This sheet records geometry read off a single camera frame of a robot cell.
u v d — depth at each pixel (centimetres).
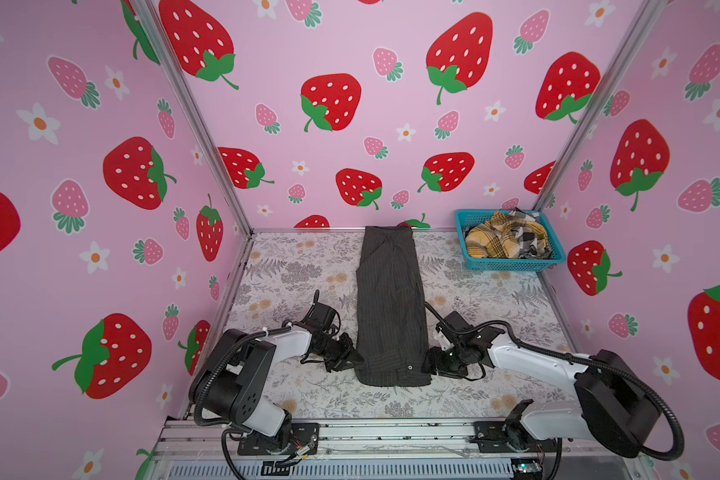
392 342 90
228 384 45
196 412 40
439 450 73
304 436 75
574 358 47
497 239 106
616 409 42
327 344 76
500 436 73
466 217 115
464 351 65
